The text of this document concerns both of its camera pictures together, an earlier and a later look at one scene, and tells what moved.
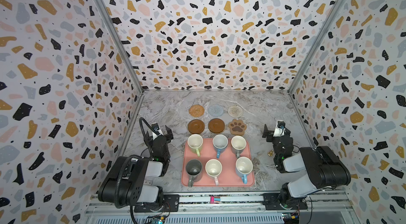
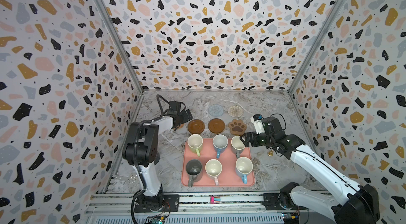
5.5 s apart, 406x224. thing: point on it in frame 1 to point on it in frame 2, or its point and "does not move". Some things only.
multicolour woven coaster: x=235 y=111 does not move
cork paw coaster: x=237 y=127 does not move
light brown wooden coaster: x=216 y=126 does not move
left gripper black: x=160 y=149 to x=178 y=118
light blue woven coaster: x=215 y=110 does not move
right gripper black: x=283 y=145 to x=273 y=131
